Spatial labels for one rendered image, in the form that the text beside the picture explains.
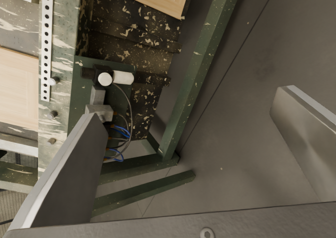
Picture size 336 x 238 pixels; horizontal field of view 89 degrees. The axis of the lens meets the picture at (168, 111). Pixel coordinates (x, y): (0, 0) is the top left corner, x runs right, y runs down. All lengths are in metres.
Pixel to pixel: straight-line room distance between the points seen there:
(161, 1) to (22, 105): 0.80
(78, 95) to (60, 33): 0.22
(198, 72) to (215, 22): 0.26
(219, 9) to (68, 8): 0.69
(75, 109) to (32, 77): 0.19
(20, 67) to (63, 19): 0.27
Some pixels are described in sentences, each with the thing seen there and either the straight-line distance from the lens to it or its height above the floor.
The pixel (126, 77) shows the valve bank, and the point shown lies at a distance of 0.69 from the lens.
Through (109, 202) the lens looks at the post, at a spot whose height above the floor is 0.62.
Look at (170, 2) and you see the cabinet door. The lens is 1.08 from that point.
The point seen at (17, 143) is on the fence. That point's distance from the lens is 1.00.
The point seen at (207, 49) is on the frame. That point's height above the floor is 0.18.
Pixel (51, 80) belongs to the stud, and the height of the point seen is 0.87.
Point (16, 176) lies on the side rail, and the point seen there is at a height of 0.99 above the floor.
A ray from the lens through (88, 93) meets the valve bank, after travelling 0.75.
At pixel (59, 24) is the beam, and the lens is 0.70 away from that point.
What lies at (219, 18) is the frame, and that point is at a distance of 1.02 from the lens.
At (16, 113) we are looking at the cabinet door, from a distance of 0.94.
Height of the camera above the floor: 0.92
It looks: 38 degrees down
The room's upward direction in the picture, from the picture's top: 90 degrees counter-clockwise
